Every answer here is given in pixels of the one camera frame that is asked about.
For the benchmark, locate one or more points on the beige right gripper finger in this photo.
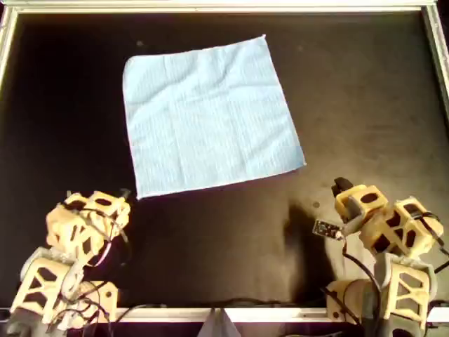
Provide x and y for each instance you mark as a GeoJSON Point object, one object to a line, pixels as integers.
{"type": "Point", "coordinates": [342, 186]}

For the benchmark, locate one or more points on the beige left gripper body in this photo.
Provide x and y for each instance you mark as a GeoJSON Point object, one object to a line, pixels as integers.
{"type": "Point", "coordinates": [108, 209]}

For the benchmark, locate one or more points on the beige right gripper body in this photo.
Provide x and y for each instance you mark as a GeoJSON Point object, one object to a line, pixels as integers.
{"type": "Point", "coordinates": [370, 201]}

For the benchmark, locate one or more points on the beige left gripper finger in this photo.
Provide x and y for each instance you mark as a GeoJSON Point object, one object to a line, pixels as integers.
{"type": "Point", "coordinates": [125, 193]}

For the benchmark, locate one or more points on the light blue microfibre cloth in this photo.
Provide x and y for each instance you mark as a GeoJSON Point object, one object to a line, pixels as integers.
{"type": "Point", "coordinates": [210, 123]}

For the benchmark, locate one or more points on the beige left robot arm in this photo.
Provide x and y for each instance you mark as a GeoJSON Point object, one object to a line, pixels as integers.
{"type": "Point", "coordinates": [42, 281]}

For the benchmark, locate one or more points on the beige right robot arm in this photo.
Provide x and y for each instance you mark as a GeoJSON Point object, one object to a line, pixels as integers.
{"type": "Point", "coordinates": [407, 228]}

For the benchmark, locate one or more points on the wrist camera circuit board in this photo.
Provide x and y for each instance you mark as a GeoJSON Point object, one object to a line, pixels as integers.
{"type": "Point", "coordinates": [326, 229]}

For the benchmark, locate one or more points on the grey triangular camera mount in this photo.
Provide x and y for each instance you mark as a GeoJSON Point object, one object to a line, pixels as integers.
{"type": "Point", "coordinates": [219, 326]}

